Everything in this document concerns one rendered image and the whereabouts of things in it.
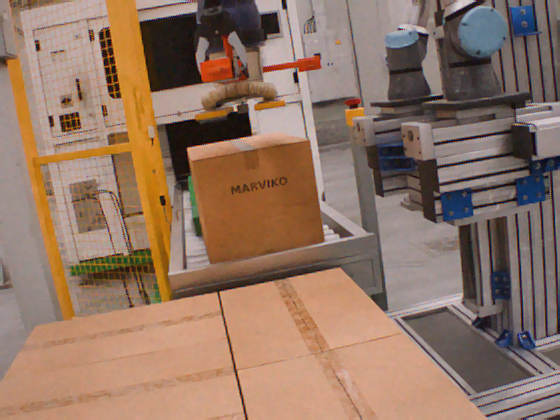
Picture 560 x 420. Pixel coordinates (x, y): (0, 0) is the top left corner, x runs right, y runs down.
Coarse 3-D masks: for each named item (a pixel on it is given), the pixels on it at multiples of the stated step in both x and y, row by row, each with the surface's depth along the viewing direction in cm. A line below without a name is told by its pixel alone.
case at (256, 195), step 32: (192, 160) 201; (224, 160) 203; (256, 160) 205; (288, 160) 207; (224, 192) 205; (256, 192) 206; (288, 192) 208; (224, 224) 206; (256, 224) 208; (288, 224) 210; (320, 224) 212; (224, 256) 208
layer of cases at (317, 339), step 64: (64, 320) 187; (128, 320) 179; (192, 320) 171; (256, 320) 164; (320, 320) 157; (384, 320) 150; (0, 384) 144; (64, 384) 139; (128, 384) 135; (192, 384) 131; (256, 384) 127; (320, 384) 123; (384, 384) 118; (448, 384) 113
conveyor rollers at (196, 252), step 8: (184, 200) 381; (192, 224) 302; (192, 232) 284; (328, 232) 246; (192, 240) 274; (200, 240) 266; (328, 240) 237; (192, 248) 256; (200, 248) 256; (192, 256) 240; (200, 256) 240; (192, 264) 230; (200, 264) 230; (208, 264) 231
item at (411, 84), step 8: (392, 72) 204; (400, 72) 201; (408, 72) 201; (416, 72) 201; (392, 80) 204; (400, 80) 202; (408, 80) 201; (416, 80) 201; (424, 80) 204; (392, 88) 204; (400, 88) 203; (408, 88) 200; (416, 88) 200; (424, 88) 202; (392, 96) 204; (400, 96) 202; (408, 96) 201; (416, 96) 200
